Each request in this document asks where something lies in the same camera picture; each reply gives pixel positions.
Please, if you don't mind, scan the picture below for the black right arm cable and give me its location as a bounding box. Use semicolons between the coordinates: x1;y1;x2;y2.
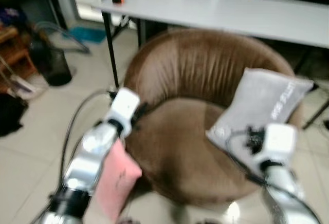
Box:
224;128;312;224

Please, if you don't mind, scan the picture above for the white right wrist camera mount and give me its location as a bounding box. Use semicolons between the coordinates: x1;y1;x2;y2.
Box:
257;124;298;165

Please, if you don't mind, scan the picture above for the grey curved tube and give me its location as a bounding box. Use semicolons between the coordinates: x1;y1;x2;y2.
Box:
33;21;92;56

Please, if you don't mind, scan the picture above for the black bag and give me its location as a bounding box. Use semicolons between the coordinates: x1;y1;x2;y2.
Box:
0;94;27;137

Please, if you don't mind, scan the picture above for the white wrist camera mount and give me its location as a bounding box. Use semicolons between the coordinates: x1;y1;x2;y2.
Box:
257;124;298;165
107;87;141;125

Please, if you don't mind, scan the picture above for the wooden shelf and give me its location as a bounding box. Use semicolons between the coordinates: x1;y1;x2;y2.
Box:
0;23;38;93

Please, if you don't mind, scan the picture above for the brown round velvet sofa chair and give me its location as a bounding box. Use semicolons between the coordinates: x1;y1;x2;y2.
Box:
123;28;305;207

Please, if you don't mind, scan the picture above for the blue tray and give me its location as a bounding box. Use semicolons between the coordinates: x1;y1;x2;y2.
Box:
68;26;106;44

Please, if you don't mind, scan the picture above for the black mesh waste bin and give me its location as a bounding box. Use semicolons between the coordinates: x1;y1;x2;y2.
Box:
30;38;73;87

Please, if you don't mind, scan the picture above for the pink pillow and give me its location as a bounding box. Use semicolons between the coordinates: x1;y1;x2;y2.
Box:
94;138;143;222

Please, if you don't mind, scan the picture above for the grey table with black legs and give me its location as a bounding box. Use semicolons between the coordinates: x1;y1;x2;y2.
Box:
90;0;329;88

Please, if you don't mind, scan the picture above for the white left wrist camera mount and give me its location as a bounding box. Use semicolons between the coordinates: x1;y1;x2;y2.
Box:
107;87;141;125

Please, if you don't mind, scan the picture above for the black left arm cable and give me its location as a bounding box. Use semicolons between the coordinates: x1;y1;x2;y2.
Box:
60;88;117;183

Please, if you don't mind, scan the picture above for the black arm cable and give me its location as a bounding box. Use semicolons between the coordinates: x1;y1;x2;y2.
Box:
60;88;117;183
224;128;312;224

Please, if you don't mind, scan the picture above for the grey printed pillow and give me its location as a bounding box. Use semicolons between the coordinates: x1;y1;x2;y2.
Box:
206;68;315;169

